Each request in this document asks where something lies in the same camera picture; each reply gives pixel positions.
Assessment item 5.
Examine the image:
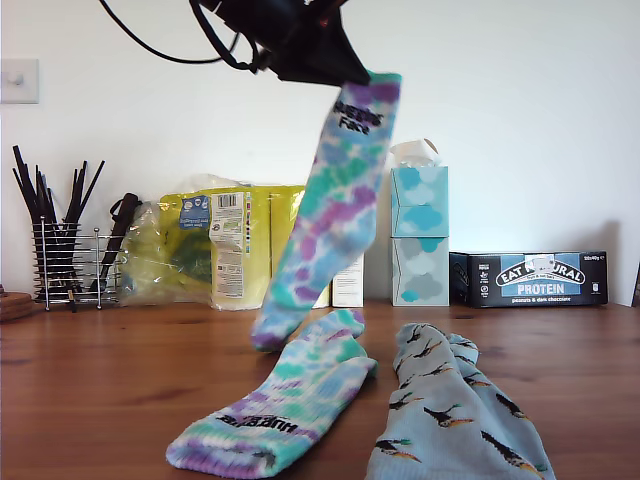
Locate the yellow paper towel pack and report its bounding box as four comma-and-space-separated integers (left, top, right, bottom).
118, 173, 334, 312

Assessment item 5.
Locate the thin black stick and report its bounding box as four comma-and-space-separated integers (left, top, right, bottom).
34, 167, 54, 224
62, 160, 107, 229
12, 146, 59, 231
69, 160, 89, 226
12, 168, 49, 229

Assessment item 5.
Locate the white carton with black top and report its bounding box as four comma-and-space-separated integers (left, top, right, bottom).
332, 252, 367, 309

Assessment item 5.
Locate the chrome wire utensil rack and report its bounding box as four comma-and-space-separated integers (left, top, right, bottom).
31, 214, 125, 313

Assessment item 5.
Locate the white tissue paper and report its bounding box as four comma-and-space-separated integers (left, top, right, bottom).
388, 139, 442, 171

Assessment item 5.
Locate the blue cloud tissue box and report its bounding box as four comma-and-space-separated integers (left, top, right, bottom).
389, 167, 450, 240

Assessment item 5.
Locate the dark utensil with strap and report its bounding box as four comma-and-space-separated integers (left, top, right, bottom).
98, 193, 145, 301

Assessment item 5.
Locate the light blue toucan sock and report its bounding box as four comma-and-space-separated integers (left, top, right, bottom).
364, 322, 521, 480
444, 333, 557, 480

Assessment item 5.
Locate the black protein bar box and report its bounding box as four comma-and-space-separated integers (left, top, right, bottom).
448, 251, 609, 310

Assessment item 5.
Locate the grey cloud tissue box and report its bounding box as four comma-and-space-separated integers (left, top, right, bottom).
390, 235, 450, 308

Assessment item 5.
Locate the white wall light switch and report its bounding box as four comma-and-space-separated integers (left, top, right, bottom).
0, 59, 41, 106

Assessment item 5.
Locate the pastel tie-dye sock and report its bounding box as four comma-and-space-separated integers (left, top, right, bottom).
164, 308, 380, 475
250, 71, 404, 354

